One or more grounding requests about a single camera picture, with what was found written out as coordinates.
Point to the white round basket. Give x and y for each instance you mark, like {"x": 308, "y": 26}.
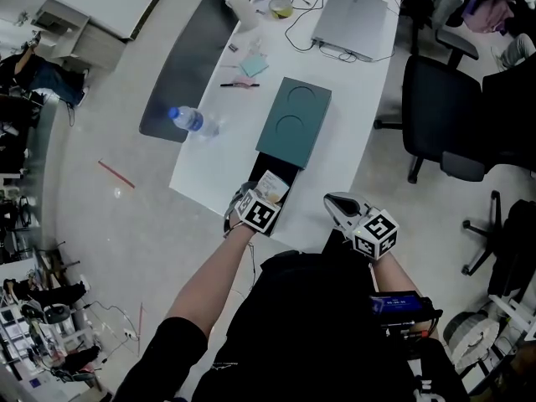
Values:
{"x": 471, "y": 337}

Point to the yellow-green bowl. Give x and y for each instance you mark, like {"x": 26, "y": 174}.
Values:
{"x": 279, "y": 7}

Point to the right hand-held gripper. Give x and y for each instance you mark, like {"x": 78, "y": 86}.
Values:
{"x": 377, "y": 233}

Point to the clear plastic water bottle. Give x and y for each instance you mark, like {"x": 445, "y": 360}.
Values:
{"x": 192, "y": 120}

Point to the person's right forearm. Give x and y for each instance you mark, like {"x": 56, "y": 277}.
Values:
{"x": 393, "y": 274}

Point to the white printed paper packet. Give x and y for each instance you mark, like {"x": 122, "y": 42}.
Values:
{"x": 274, "y": 187}

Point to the grey laptop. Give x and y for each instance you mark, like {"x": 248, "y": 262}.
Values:
{"x": 352, "y": 19}

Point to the black pen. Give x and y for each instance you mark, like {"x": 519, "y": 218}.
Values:
{"x": 238, "y": 85}

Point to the white tall thermos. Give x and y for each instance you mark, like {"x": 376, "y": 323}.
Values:
{"x": 243, "y": 6}

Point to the black office chair grey armrests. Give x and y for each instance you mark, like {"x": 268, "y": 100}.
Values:
{"x": 439, "y": 107}

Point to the person's left forearm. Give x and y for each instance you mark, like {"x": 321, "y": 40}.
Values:
{"x": 209, "y": 279}

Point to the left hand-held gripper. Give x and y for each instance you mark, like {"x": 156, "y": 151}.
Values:
{"x": 259, "y": 214}

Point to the red floor tape strip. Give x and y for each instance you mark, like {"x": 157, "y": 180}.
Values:
{"x": 117, "y": 174}

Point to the pink backpack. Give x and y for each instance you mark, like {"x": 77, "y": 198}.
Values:
{"x": 488, "y": 13}

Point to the grey wooden cabinet desk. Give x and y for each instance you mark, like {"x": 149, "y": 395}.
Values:
{"x": 88, "y": 40}

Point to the black device with blue screen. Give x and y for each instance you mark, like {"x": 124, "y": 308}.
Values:
{"x": 398, "y": 308}

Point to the person's black shirt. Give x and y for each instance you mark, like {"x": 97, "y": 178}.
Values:
{"x": 314, "y": 329}

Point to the teal sticky note pad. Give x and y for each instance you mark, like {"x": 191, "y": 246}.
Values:
{"x": 254, "y": 65}

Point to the black box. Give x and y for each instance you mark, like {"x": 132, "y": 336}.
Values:
{"x": 293, "y": 120}

